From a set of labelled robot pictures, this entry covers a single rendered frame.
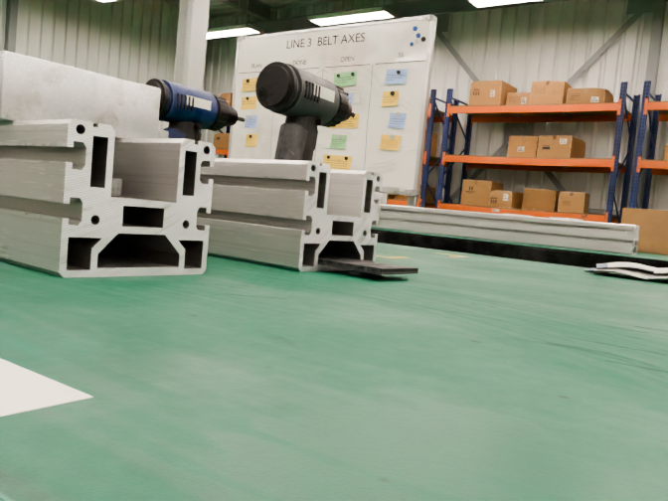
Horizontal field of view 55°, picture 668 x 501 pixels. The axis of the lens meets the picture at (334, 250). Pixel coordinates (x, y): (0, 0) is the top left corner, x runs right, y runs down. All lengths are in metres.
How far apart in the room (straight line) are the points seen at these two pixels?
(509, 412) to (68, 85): 0.35
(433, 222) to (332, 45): 2.15
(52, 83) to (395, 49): 3.47
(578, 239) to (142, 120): 1.66
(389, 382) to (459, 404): 0.02
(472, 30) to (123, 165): 12.07
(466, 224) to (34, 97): 1.79
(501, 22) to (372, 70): 8.49
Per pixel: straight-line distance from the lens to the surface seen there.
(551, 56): 11.79
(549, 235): 2.04
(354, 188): 0.55
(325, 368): 0.20
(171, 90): 1.00
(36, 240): 0.39
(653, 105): 10.05
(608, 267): 0.84
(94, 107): 0.46
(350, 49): 4.03
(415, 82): 3.74
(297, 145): 0.80
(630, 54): 11.45
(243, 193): 0.54
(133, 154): 0.45
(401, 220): 2.23
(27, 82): 0.44
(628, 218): 2.46
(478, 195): 10.84
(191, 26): 9.37
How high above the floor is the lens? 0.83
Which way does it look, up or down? 4 degrees down
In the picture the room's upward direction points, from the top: 5 degrees clockwise
